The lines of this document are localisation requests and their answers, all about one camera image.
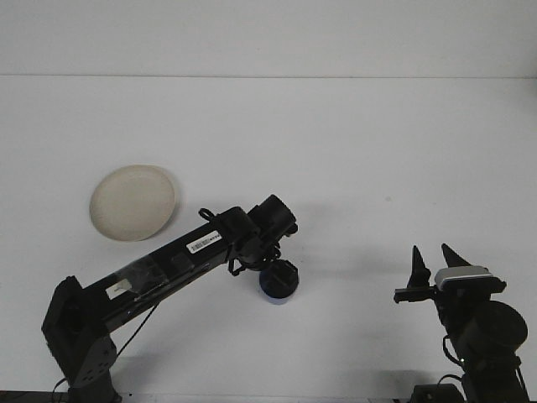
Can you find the pale blue cup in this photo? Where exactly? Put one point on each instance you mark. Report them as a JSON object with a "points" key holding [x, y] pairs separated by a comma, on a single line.
{"points": [[279, 300]]}

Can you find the pale round plate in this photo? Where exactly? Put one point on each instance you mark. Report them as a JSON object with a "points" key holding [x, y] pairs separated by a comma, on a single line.
{"points": [[132, 203]]}

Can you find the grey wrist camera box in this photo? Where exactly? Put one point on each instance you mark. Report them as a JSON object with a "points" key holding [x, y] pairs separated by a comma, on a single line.
{"points": [[465, 275]]}

